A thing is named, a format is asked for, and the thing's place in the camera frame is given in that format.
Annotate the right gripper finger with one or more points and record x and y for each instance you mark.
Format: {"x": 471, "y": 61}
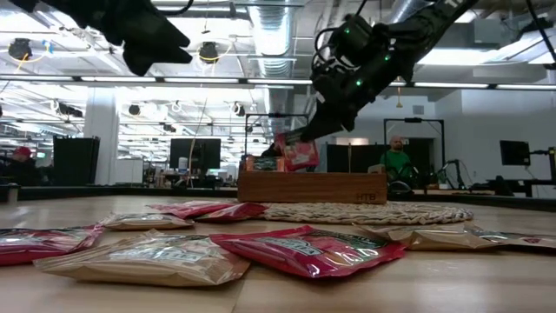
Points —
{"x": 332, "y": 119}

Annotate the black computer monitor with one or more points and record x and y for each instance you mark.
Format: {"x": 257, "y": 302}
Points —
{"x": 195, "y": 153}
{"x": 514, "y": 152}

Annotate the round woven placemat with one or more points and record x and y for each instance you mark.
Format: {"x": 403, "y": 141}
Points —
{"x": 369, "y": 214}

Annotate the black round base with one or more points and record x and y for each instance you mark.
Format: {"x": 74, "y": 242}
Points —
{"x": 400, "y": 190}

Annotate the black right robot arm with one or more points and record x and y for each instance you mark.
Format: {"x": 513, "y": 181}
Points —
{"x": 425, "y": 26}

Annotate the black desk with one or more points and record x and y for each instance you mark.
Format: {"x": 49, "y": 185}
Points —
{"x": 521, "y": 181}

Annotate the tall black panel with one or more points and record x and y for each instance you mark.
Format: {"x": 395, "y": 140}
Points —
{"x": 76, "y": 161}

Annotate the black partition screen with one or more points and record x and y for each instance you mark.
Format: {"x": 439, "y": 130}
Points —
{"x": 360, "y": 158}

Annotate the silver air duct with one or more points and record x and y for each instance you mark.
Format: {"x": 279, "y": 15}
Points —
{"x": 273, "y": 39}

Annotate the black ceiling camera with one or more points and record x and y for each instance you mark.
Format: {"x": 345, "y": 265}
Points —
{"x": 19, "y": 48}
{"x": 209, "y": 51}

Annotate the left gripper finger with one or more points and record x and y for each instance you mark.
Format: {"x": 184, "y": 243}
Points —
{"x": 171, "y": 37}
{"x": 174, "y": 56}

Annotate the long ceiling light rail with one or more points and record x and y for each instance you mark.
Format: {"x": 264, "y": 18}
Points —
{"x": 217, "y": 80}

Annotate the white pillar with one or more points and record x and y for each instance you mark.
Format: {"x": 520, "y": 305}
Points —
{"x": 101, "y": 139}

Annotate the beige tea packet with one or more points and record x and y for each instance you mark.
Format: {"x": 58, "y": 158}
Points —
{"x": 143, "y": 221}
{"x": 521, "y": 240}
{"x": 434, "y": 239}
{"x": 143, "y": 263}

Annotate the person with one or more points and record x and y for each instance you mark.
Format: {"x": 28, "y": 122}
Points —
{"x": 270, "y": 151}
{"x": 19, "y": 167}
{"x": 395, "y": 158}

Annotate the black background robot arm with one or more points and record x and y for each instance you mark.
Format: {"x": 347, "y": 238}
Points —
{"x": 458, "y": 167}

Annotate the wooden compartment box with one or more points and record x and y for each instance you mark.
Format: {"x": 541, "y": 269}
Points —
{"x": 313, "y": 188}

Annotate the yellow hanging pendant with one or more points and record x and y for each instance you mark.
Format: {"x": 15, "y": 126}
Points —
{"x": 398, "y": 104}

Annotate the small grey post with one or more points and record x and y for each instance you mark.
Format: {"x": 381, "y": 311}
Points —
{"x": 13, "y": 193}

